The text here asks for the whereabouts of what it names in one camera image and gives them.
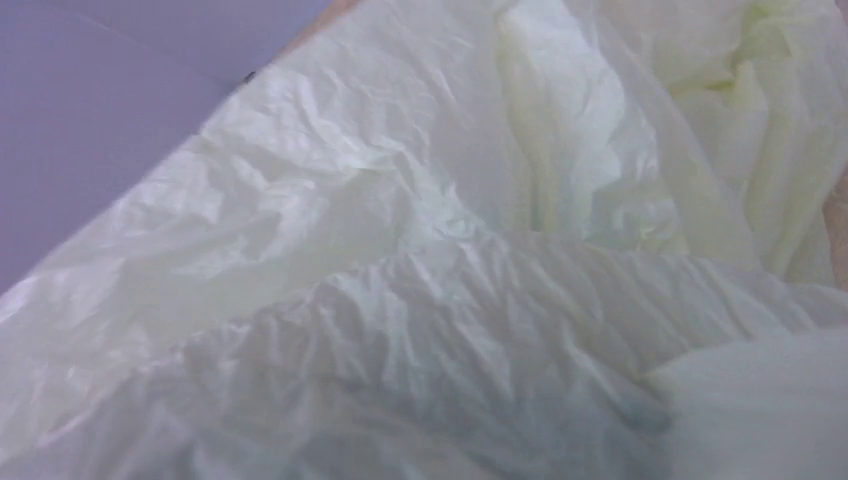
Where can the light green plastic bag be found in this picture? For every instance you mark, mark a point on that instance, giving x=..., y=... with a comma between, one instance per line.
x=466, y=240

